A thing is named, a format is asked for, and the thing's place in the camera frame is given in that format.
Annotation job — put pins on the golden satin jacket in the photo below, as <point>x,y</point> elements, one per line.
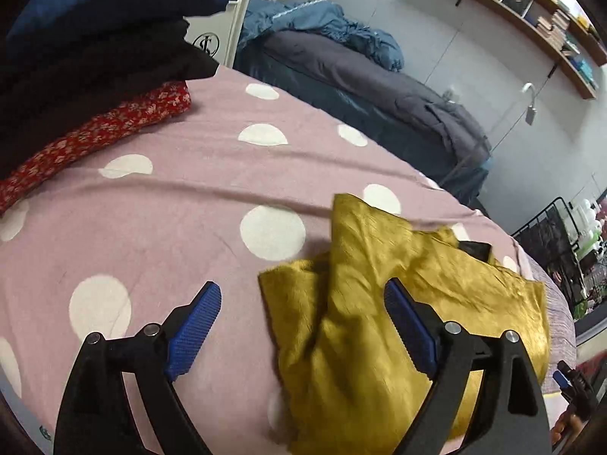
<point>351,341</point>

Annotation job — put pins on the person's right hand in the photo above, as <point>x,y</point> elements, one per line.
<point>566,429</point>

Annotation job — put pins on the white bed headboard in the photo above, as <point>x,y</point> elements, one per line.
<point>223,33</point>

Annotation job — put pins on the black folded cloth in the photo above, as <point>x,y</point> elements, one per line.
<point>95,76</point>

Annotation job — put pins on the white wall lamp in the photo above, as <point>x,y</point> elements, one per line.
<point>530,116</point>

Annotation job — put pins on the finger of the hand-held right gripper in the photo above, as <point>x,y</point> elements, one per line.
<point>561,379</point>

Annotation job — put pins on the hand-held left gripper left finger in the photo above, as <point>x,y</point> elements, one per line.
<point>197,336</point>

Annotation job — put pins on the wooden wall shelf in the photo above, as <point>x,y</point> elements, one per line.
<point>521,21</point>

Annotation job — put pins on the striped grey pink bed sheet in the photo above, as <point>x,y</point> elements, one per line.
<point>562,322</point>

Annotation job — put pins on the pink polka dot blanket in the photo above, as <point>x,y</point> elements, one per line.
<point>189,189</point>

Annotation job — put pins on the red floral cloth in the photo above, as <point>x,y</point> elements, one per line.
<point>95,137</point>

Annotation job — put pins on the row of books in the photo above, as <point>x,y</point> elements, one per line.
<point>552,23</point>

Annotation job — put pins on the white plastic bottle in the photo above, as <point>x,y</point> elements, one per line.
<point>588,227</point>

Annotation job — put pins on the black metal rack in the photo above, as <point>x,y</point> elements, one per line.
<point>540,232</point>

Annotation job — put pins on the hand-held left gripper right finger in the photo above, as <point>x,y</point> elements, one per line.
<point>410,336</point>

